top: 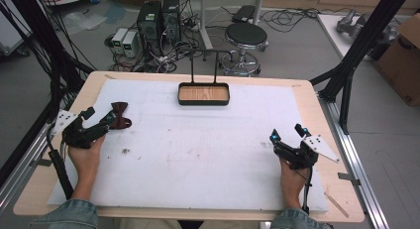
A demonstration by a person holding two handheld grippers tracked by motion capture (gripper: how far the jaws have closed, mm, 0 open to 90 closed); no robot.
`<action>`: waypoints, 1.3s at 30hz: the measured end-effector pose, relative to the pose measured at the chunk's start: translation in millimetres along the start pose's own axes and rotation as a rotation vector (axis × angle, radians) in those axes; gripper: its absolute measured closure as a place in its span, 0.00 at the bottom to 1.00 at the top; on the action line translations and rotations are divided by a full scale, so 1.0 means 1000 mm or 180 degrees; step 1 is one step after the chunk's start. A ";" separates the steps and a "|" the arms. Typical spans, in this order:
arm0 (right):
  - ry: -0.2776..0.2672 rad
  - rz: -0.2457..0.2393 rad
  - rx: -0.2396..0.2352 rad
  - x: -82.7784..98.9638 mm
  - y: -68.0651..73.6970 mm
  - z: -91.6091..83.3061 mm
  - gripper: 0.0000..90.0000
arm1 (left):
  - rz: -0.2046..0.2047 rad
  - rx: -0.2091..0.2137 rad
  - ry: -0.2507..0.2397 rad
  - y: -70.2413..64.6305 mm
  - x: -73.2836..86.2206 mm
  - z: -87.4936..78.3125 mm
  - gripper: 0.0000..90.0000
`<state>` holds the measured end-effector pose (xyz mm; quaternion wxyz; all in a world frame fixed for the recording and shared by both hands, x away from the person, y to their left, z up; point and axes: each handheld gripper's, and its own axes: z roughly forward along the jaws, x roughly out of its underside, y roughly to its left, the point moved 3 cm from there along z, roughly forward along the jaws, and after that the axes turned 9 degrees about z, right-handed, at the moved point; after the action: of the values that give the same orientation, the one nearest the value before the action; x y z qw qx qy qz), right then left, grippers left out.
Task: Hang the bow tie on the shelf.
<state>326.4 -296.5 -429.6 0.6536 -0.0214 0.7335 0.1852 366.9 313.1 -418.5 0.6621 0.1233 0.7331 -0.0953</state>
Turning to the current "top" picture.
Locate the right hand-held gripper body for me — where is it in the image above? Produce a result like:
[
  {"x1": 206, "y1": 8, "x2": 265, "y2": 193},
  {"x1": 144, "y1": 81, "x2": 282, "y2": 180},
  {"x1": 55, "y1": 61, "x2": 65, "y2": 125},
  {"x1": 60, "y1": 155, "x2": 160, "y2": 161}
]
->
[{"x1": 272, "y1": 134, "x2": 341, "y2": 171}]

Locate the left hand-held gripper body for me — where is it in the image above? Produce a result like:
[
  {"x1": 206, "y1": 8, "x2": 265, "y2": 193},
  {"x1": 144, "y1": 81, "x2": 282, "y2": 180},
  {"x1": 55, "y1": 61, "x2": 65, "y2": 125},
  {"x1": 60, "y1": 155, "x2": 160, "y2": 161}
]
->
[{"x1": 52, "y1": 109, "x2": 110, "y2": 150}]

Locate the dark red bow tie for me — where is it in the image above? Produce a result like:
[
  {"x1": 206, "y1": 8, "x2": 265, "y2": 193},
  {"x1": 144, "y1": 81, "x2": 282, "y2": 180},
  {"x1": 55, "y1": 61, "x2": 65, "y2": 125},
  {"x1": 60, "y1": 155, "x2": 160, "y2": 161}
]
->
[{"x1": 109, "y1": 101, "x2": 133, "y2": 131}]

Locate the person's right hand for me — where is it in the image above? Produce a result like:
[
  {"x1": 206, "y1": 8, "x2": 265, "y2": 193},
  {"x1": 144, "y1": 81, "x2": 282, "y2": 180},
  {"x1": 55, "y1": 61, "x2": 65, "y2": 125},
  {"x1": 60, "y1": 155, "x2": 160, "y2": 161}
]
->
[{"x1": 279, "y1": 157, "x2": 310, "y2": 196}]

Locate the person's left hand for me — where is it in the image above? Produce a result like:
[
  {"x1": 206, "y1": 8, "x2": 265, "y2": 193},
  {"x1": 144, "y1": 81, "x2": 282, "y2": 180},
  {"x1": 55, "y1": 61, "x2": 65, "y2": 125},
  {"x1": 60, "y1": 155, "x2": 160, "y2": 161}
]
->
[{"x1": 67, "y1": 135, "x2": 107, "y2": 187}]

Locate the thin wooden stick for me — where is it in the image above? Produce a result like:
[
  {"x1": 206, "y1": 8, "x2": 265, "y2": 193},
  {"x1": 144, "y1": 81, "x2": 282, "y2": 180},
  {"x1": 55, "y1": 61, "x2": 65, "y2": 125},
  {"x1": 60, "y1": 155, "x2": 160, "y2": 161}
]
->
[{"x1": 323, "y1": 191, "x2": 351, "y2": 219}]

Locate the right denim sleeve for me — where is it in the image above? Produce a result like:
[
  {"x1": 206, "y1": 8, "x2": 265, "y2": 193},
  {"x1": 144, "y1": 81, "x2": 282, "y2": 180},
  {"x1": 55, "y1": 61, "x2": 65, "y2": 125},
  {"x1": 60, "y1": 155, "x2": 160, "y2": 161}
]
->
[{"x1": 269, "y1": 206, "x2": 333, "y2": 229}]

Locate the denim sleeve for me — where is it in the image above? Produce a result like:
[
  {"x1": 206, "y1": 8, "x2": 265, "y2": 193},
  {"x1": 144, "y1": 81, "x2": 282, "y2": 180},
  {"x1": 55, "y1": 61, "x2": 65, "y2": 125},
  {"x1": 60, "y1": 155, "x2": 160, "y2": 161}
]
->
[
  {"x1": 29, "y1": 198, "x2": 99, "y2": 229},
  {"x1": 269, "y1": 206, "x2": 333, "y2": 229}
]

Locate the white foam mat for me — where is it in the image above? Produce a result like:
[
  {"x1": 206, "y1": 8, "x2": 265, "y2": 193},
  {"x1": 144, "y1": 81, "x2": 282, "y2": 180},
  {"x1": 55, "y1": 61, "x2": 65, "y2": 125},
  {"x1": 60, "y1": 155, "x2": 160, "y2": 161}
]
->
[{"x1": 47, "y1": 77, "x2": 330, "y2": 213}]

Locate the white power supply unit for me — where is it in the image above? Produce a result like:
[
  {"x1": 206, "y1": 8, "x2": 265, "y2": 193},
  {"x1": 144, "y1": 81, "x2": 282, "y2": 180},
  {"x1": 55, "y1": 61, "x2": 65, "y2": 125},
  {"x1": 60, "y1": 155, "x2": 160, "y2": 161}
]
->
[
  {"x1": 121, "y1": 31, "x2": 139, "y2": 58},
  {"x1": 111, "y1": 27, "x2": 130, "y2": 56}
]

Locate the left denim sleeve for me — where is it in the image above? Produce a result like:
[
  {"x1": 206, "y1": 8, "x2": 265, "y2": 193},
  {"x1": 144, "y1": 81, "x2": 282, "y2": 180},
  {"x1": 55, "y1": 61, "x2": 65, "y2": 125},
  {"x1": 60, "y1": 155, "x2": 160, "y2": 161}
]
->
[{"x1": 29, "y1": 198, "x2": 99, "y2": 229}]

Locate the black tray stand wooden base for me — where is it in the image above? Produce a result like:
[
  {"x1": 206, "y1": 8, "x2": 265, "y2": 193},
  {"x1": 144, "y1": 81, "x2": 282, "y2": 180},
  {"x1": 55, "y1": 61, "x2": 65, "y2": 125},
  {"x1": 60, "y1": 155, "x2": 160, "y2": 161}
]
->
[{"x1": 176, "y1": 48, "x2": 231, "y2": 107}]

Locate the black computer tower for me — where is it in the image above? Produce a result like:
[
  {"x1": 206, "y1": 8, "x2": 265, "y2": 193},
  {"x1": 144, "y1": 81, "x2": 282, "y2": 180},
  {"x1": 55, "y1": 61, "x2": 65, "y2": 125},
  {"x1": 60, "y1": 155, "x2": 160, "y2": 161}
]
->
[
  {"x1": 160, "y1": 0, "x2": 182, "y2": 46},
  {"x1": 136, "y1": 0, "x2": 163, "y2": 57}
]

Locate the black round stool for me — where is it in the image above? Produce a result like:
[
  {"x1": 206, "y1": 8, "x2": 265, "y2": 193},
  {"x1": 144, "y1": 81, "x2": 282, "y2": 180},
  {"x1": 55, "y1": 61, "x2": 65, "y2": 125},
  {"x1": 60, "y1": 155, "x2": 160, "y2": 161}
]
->
[{"x1": 219, "y1": 22, "x2": 269, "y2": 77}]

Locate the brown cardboard box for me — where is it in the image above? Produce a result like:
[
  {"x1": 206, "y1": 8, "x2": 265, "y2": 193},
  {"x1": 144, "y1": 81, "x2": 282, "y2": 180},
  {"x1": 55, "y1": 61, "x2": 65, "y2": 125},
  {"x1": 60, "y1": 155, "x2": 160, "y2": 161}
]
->
[{"x1": 372, "y1": 13, "x2": 420, "y2": 107}]

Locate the flat black device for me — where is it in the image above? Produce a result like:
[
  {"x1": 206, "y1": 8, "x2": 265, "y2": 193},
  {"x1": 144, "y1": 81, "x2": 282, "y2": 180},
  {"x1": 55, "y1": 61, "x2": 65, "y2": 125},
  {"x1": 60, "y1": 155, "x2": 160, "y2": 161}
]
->
[{"x1": 231, "y1": 4, "x2": 258, "y2": 25}]

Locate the white table leg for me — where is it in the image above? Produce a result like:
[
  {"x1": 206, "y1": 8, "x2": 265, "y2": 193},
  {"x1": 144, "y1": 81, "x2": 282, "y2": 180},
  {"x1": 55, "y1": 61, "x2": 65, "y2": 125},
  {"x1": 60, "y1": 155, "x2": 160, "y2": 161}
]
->
[
  {"x1": 252, "y1": 0, "x2": 266, "y2": 26},
  {"x1": 197, "y1": 0, "x2": 215, "y2": 53}
]

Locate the right hand-held gripper black cable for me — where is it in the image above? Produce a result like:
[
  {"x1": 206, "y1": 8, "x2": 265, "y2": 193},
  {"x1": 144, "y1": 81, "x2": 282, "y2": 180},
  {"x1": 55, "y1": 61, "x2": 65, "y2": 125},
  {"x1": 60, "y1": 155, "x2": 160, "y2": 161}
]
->
[{"x1": 300, "y1": 166, "x2": 315, "y2": 215}]

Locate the hand-held gripper black cable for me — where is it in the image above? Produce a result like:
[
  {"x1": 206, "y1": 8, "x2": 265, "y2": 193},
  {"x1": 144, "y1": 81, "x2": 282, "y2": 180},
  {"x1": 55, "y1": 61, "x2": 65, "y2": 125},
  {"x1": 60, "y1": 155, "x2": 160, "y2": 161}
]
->
[
  {"x1": 300, "y1": 166, "x2": 315, "y2": 215},
  {"x1": 46, "y1": 122, "x2": 75, "y2": 201}
]

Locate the left hand-held gripper black cable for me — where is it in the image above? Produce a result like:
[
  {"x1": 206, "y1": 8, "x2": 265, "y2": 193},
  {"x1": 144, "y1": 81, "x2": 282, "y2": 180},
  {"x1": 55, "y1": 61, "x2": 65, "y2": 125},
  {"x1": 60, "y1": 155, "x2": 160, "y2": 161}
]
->
[{"x1": 46, "y1": 122, "x2": 75, "y2": 201}]

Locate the small metal bracket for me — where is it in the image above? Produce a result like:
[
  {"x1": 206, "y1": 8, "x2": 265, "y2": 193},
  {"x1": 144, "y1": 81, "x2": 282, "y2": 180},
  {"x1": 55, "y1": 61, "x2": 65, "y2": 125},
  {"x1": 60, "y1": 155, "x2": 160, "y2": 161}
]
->
[{"x1": 337, "y1": 172, "x2": 362, "y2": 187}]

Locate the aluminium rail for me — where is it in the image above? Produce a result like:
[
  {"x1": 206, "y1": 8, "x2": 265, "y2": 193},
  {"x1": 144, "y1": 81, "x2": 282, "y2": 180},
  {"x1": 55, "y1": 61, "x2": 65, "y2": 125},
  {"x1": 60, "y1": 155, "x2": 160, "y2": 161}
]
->
[
  {"x1": 317, "y1": 92, "x2": 391, "y2": 229},
  {"x1": 0, "y1": 122, "x2": 53, "y2": 214}
]

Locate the black metal frame stand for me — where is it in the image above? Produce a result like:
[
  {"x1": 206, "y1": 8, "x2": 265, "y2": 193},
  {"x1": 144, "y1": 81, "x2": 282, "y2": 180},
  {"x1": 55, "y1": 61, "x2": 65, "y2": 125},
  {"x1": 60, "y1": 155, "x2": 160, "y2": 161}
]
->
[
  {"x1": 0, "y1": 0, "x2": 97, "y2": 188},
  {"x1": 309, "y1": 0, "x2": 414, "y2": 136}
]

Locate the tangle of floor cables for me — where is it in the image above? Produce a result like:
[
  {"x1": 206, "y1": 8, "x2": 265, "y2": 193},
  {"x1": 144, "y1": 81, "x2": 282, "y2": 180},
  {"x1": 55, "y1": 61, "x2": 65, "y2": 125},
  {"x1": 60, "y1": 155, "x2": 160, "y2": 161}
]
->
[{"x1": 260, "y1": 6, "x2": 356, "y2": 35}]

